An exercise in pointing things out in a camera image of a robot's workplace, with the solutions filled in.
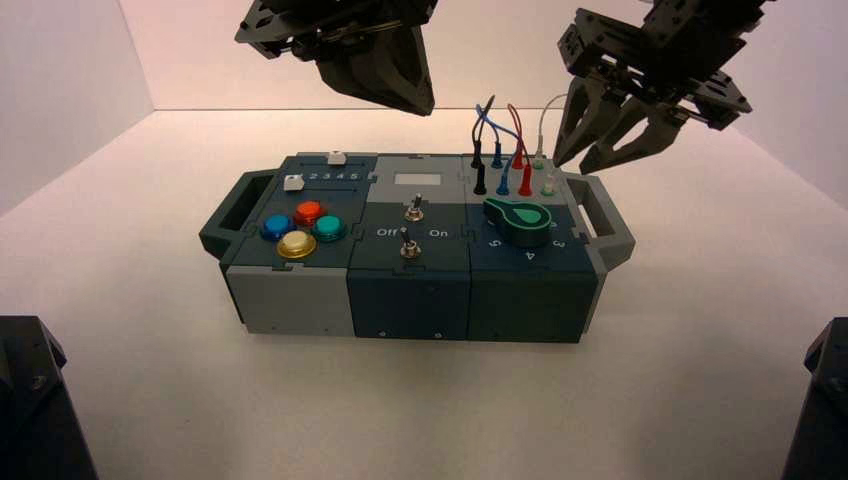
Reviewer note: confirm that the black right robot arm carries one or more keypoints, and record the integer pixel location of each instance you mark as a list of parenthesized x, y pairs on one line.
[(821, 397)]

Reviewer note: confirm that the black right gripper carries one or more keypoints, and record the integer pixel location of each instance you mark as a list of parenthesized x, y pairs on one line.
[(636, 63)]

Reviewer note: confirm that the green rotary selector knob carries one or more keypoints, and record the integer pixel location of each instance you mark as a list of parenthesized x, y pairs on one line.
[(520, 220)]

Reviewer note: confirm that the white slider knob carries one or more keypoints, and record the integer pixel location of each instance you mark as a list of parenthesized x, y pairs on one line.
[(336, 158), (292, 182)]

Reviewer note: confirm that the teal and grey control box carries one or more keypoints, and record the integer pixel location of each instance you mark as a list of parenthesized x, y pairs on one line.
[(411, 291)]

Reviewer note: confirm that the small grey display screen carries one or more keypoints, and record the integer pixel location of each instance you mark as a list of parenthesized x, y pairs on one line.
[(417, 179)]

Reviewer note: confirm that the blue round push button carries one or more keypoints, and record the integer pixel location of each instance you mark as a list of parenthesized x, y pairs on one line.
[(278, 227)]

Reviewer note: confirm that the metal toggle switch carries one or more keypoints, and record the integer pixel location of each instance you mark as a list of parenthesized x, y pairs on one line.
[(415, 206), (409, 245)]

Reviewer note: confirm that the teal round push button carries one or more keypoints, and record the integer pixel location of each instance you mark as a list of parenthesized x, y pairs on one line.
[(328, 228)]

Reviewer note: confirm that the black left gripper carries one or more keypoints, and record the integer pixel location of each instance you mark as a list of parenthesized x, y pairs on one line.
[(331, 23)]

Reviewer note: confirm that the red round push button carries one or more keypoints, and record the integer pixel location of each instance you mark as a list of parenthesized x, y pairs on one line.
[(308, 212)]

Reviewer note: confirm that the yellow round push button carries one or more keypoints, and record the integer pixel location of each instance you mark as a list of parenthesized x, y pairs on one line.
[(296, 245)]

